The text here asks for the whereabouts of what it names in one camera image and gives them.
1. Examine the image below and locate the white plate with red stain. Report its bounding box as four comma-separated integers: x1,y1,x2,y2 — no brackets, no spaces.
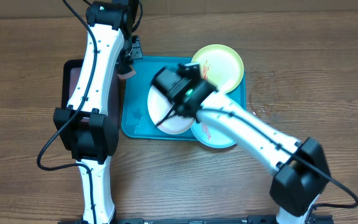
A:
147,86,195,134

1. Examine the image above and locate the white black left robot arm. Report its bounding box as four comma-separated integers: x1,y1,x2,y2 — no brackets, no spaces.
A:
53,0,143,223

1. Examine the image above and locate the black tray with water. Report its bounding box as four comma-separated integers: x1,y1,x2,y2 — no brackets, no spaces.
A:
61,59,120,130

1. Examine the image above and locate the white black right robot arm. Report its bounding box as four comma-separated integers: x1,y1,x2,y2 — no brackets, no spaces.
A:
151,63,331,223

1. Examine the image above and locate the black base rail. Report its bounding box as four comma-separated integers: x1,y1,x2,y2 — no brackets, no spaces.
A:
58,215,334,224

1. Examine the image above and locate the light blue plate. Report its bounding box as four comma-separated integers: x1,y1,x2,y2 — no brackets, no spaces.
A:
190,122,236,149

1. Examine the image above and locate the teal plastic tray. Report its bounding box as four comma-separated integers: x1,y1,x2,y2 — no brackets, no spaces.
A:
121,55,247,141

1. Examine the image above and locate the pink green sponge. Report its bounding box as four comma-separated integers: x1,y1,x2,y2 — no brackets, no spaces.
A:
117,65,136,80

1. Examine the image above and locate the yellow-green plate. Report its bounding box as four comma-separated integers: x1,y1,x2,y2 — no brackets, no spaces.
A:
191,44,244,93

